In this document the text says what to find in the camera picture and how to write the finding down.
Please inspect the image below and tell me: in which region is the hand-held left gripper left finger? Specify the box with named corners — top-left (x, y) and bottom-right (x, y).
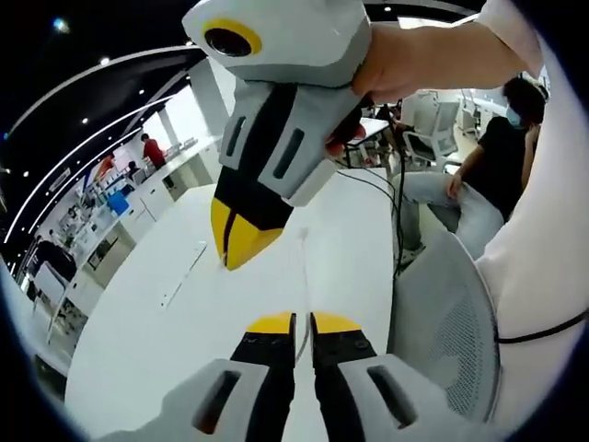
top-left (160, 311), bottom-right (298, 442)

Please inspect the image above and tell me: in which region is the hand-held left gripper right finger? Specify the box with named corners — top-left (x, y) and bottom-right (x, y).
top-left (308, 311), bottom-right (450, 442)

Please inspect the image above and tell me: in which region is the person's right hand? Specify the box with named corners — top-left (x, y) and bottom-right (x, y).
top-left (324, 21), bottom-right (441, 152)

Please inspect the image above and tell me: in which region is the long white counter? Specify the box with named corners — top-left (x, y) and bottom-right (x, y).
top-left (34, 137), bottom-right (222, 323)

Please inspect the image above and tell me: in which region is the grey mesh chair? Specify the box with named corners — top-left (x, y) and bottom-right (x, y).
top-left (386, 225), bottom-right (503, 425)

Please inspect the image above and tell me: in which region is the white table socket panel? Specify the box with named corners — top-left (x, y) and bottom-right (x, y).
top-left (158, 240), bottom-right (209, 312)

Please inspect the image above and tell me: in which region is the blue storage bin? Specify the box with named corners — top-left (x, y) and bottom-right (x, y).
top-left (106, 190), bottom-right (131, 218)

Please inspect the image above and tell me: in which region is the white office chair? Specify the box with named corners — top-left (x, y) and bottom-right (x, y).
top-left (459, 89), bottom-right (482, 140)
top-left (403, 93), bottom-right (462, 170)

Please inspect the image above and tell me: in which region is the operator in white shirt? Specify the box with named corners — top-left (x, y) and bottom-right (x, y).
top-left (473, 0), bottom-right (589, 442)

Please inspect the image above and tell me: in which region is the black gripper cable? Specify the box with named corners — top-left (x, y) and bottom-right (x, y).
top-left (338, 103), bottom-right (410, 278)

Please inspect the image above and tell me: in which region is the red blue wall banner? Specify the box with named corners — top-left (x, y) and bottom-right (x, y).
top-left (87, 154), bottom-right (117, 181)

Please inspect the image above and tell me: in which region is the black shirt cable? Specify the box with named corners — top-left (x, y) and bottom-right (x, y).
top-left (497, 310), bottom-right (589, 344)

